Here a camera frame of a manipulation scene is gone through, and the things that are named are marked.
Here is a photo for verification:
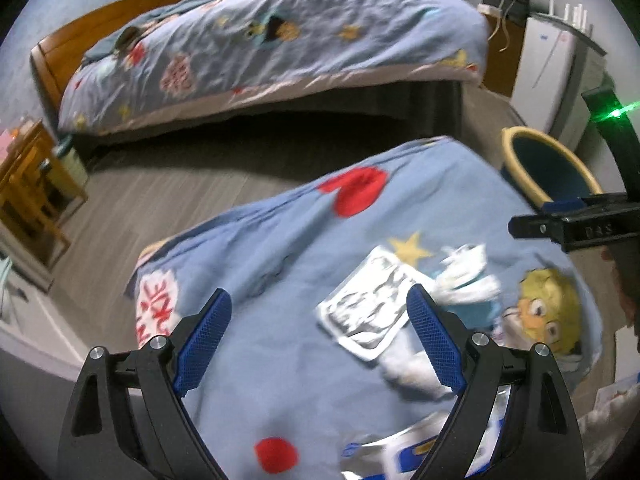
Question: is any white router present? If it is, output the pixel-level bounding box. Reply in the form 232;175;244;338
547;0;594;29

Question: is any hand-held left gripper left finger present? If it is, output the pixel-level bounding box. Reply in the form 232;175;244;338
57;287;233;480

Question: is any white air purifier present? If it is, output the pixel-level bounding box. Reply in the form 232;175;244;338
512;15;584;134
545;11;614;157

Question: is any yellow-rimmed trash bin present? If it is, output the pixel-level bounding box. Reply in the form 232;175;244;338
501;126;604;212

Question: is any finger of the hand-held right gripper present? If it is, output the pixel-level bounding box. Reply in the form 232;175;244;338
507;199;601;241

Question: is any small white bin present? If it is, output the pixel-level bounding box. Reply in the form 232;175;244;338
52;144;90;187

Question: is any white and blue packet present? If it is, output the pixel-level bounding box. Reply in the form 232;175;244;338
340;385;512;480

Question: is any wooden bed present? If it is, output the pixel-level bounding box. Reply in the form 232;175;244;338
30;0;493;152

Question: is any silver packet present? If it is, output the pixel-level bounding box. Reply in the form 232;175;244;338
316;246;419;362

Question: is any white cable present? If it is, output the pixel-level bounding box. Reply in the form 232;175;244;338
487;0;519;54

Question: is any wooden nightstand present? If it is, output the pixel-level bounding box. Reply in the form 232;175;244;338
7;119;89;221

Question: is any wooden stool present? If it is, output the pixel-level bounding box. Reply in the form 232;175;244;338
0;160;72;267

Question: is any cardboard box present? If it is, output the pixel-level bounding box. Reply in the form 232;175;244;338
482;7;527;99

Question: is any bed with blue duvet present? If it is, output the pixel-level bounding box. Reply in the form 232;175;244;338
57;0;493;137

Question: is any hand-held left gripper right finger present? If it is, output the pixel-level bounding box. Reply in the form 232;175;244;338
406;284;586;480

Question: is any white cabinet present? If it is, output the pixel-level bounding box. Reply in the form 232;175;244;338
0;255;82;377

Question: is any blue printed blanket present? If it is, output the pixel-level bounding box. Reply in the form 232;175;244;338
125;135;604;480

